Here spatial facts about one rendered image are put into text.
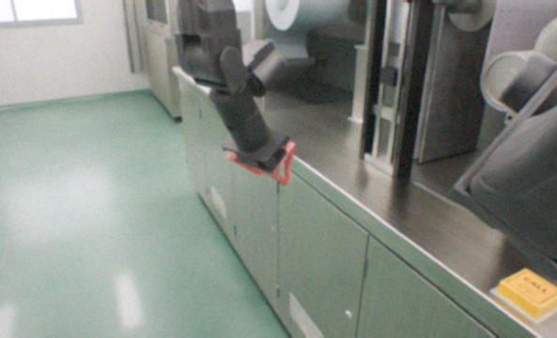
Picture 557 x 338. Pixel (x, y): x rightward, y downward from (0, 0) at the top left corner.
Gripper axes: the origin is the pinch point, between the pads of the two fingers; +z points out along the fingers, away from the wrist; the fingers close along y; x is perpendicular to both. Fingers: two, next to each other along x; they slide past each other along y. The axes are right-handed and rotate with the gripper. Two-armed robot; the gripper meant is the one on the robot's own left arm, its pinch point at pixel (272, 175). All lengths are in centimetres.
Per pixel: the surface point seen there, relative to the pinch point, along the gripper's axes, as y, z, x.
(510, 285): -38.4, 17.2, -5.6
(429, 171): -10, 39, -38
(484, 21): -17, 4, -57
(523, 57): -27, 7, -49
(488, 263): -33.7, 23.0, -10.9
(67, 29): 509, 91, -140
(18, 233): 210, 89, 56
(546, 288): -43.1, 18.7, -8.1
